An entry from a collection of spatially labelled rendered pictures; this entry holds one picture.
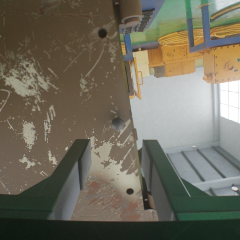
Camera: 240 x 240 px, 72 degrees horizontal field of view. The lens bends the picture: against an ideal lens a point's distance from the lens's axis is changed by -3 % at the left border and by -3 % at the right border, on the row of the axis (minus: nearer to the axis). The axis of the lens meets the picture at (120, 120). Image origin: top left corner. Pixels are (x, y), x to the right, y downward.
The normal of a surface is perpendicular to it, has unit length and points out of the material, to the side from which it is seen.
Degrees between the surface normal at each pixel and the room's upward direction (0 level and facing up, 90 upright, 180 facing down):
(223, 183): 90
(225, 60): 90
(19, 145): 90
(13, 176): 90
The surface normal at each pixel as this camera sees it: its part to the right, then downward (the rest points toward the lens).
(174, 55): -0.04, 0.25
